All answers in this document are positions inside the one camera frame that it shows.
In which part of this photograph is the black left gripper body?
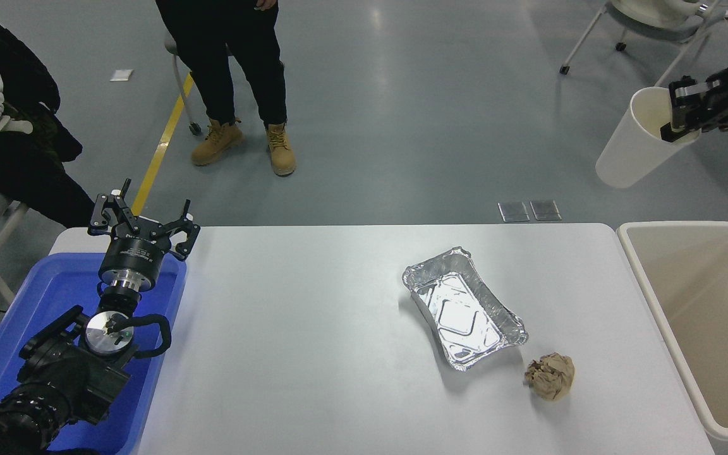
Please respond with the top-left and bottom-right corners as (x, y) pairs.
(99, 221), (170, 280)

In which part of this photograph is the white paper cup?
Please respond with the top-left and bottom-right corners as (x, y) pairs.
(595, 87), (703, 189)

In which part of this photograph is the blue plastic tray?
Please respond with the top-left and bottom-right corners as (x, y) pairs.
(0, 252), (188, 455)

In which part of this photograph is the white wheeled chair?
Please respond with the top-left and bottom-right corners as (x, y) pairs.
(559, 0), (728, 87)

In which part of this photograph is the seated person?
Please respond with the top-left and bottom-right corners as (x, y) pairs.
(0, 9), (97, 228)

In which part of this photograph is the grey seat wheeled chair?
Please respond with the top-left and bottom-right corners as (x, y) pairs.
(163, 37), (286, 136)

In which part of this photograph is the metal floor plate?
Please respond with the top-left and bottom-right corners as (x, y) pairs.
(530, 199), (562, 222)
(498, 201), (530, 223)

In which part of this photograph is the black jacket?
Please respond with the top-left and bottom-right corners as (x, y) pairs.
(0, 8), (83, 162)

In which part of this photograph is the standing person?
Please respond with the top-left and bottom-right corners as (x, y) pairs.
(154, 0), (297, 177)

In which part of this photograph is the large pale bin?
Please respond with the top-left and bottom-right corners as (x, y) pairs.
(616, 220), (728, 455)

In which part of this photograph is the silver foil tray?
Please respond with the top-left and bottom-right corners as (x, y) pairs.
(402, 246), (529, 372)

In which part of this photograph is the crumpled tan paper ball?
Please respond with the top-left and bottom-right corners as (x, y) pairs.
(523, 353), (576, 402)

